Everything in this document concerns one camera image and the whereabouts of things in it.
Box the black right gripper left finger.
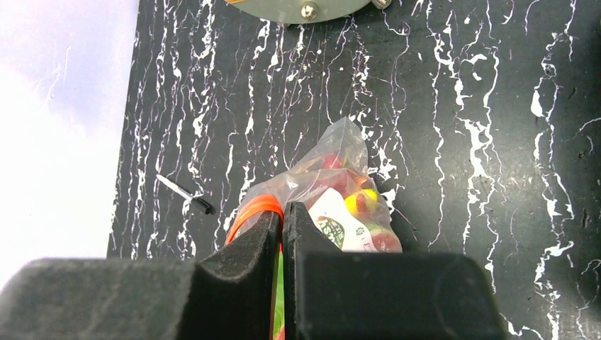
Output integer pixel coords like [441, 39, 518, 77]
[1, 212, 281, 339]

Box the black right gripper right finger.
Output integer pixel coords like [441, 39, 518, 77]
[283, 202, 507, 339]

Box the toy watermelon slice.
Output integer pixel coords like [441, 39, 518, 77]
[273, 254, 285, 340]

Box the yellow toy banana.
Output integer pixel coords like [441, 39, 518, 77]
[344, 189, 378, 217]

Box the clear zip top bag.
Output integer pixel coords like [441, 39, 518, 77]
[225, 118, 393, 252]

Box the black white marker pen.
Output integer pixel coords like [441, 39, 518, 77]
[157, 174, 215, 215]

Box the round pastel drawer cabinet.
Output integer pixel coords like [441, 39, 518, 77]
[226, 0, 392, 24]

